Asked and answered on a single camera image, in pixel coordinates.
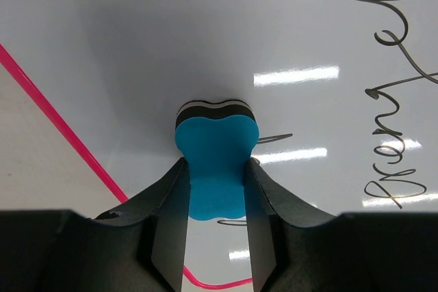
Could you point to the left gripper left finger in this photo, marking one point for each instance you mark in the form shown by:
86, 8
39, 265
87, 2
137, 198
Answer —
137, 246

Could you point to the blue bone-shaped eraser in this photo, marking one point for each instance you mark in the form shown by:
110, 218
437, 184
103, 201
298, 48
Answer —
216, 140

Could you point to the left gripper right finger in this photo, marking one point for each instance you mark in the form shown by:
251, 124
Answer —
295, 246

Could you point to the pink framed whiteboard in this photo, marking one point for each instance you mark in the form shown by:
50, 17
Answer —
344, 93

